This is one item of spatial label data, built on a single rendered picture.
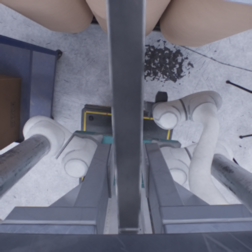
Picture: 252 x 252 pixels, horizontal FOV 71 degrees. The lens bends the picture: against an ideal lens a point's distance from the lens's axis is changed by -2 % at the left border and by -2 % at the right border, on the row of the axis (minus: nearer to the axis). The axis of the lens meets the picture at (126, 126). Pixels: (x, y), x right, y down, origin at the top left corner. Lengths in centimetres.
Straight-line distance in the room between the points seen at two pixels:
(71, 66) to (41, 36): 34
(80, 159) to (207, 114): 58
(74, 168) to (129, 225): 71
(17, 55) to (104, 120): 68
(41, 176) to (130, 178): 197
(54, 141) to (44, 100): 84
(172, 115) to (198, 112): 10
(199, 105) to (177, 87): 95
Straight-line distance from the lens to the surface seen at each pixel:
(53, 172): 204
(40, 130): 87
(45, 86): 164
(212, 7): 80
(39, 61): 165
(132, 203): 18
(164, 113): 72
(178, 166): 90
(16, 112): 129
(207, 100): 78
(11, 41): 106
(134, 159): 16
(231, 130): 198
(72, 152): 89
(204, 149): 61
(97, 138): 108
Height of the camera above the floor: 163
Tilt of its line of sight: 74 degrees down
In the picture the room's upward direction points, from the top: 179 degrees counter-clockwise
